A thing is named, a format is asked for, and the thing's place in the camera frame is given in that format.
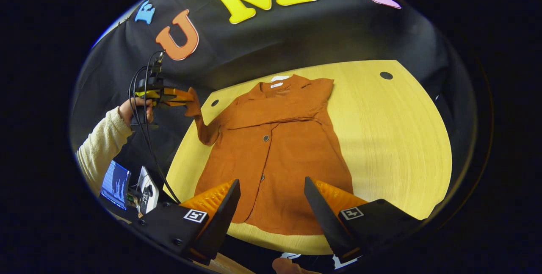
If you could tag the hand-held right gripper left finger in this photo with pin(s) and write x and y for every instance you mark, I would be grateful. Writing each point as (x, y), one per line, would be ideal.
(218, 227)

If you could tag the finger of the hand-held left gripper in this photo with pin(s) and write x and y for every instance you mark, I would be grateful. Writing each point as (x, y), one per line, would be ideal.
(178, 93)
(175, 102)

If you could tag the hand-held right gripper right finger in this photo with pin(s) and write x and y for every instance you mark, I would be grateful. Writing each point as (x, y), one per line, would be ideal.
(328, 227)

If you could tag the white device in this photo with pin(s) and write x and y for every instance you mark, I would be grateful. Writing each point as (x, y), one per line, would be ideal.
(151, 197)

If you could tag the laptop with blue screen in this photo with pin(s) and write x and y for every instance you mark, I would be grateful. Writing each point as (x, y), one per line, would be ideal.
(115, 183)

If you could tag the black backdrop cloth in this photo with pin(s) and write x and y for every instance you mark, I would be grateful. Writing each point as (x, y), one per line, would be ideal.
(296, 37)

